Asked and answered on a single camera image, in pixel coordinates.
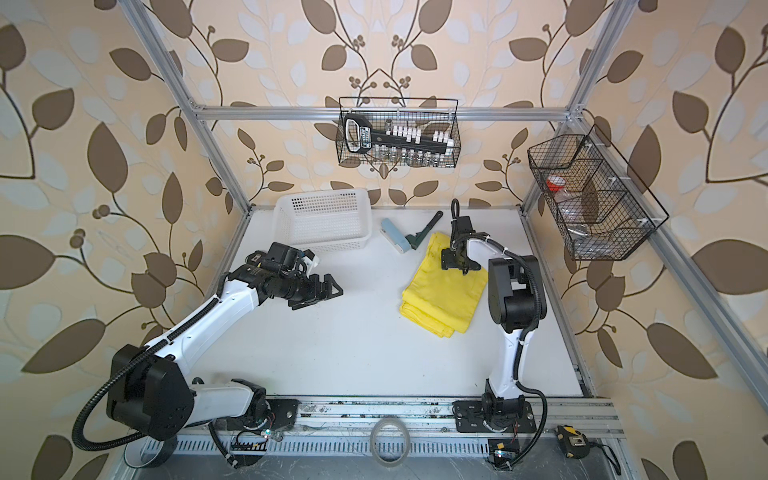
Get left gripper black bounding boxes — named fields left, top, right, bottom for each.
left=277, top=273, right=343, bottom=306

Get yellow trousers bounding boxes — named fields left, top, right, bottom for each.
left=399, top=232, right=488, bottom=338

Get white plastic basket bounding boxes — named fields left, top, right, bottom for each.
left=272, top=189, right=372, bottom=253

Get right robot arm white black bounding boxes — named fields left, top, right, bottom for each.
left=440, top=199, right=547, bottom=433

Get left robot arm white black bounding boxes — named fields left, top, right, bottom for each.
left=71, top=242, right=344, bottom=451

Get green pipe wrench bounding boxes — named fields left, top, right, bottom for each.
left=405, top=211, right=444, bottom=250

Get clear tape roll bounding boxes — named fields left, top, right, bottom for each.
left=369, top=417, right=412, bottom=468

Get black tape roll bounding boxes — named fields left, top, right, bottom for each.
left=123, top=436, right=178, bottom=469

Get red item in wire basket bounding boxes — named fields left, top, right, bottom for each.
left=545, top=175, right=567, bottom=194

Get black wire basket back wall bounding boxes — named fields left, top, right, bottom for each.
left=333, top=95, right=462, bottom=169

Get black wire basket wall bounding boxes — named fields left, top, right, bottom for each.
left=333, top=95, right=462, bottom=169
left=527, top=126, right=669, bottom=261

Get black socket set rail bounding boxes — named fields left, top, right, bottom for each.
left=341, top=113, right=456, bottom=154

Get black wire basket right wall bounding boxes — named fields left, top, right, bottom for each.
left=527, top=126, right=669, bottom=261

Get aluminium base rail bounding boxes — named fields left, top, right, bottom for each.
left=128, top=394, right=625, bottom=458

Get black yellow device on rail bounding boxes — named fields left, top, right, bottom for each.
left=556, top=425, right=591, bottom=459

